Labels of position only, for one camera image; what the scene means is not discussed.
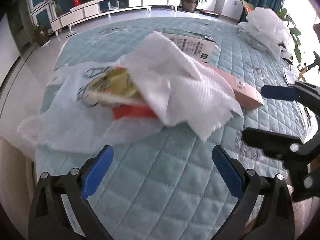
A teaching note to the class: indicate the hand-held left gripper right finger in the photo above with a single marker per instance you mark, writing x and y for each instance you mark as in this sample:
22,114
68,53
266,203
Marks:
227,172

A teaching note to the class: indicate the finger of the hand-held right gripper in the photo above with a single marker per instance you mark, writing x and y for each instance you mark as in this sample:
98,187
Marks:
280,93
270,140

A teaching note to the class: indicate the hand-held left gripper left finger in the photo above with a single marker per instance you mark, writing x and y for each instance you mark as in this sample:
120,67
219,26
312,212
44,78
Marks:
98,172

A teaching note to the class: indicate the pink cardboard box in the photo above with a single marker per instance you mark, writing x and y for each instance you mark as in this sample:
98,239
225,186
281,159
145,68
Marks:
240,87

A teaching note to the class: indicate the white paper label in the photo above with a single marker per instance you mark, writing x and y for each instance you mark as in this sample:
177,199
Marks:
291,76

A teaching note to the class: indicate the black and yellow tool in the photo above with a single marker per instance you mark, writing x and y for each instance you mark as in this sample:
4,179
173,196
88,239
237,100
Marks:
310,66

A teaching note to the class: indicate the clear plastic tray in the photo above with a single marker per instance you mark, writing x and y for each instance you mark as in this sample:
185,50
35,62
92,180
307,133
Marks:
252,41

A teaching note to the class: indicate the large-leaf green plant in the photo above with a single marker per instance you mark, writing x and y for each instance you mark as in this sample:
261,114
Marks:
295,32

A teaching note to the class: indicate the white printed plastic bag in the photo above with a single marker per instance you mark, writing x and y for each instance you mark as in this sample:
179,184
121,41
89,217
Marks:
62,120

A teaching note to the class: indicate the light blue quilted blanket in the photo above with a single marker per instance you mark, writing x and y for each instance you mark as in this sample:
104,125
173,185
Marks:
162,180

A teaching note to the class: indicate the red packet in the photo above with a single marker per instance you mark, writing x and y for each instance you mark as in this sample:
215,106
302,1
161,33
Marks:
132,111

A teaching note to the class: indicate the crumpled white plastic bag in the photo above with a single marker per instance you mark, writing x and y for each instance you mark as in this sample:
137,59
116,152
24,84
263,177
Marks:
265,22

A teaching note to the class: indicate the yellow snack packet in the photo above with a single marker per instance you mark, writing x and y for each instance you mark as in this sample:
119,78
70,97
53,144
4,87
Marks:
112,85

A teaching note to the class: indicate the red box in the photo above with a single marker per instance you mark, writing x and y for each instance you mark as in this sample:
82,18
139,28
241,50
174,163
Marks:
248,8

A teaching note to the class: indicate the white carton with green print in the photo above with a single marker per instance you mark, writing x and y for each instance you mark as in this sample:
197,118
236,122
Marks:
192,46

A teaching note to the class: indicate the white paper towel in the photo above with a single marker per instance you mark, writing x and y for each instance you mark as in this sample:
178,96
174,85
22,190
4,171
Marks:
180,85

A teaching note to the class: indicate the white side cabinet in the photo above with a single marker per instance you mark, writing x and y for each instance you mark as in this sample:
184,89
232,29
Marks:
228,6

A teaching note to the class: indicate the dark red floor mat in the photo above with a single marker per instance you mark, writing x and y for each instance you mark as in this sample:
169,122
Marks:
208,13

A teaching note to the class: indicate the plant in brown pot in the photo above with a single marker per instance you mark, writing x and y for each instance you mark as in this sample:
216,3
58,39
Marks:
42,36

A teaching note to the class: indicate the white tv cabinet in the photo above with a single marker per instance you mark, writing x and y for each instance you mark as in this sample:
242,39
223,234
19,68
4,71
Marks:
112,3

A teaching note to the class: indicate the tall thin plant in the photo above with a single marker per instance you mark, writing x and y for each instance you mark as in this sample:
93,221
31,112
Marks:
56,2

